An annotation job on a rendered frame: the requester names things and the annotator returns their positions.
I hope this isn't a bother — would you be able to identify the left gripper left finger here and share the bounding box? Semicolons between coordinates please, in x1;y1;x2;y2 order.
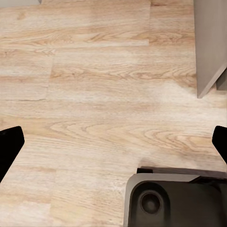
0;126;25;183

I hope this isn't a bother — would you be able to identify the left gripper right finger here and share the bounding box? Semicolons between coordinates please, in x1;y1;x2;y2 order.
212;126;227;164

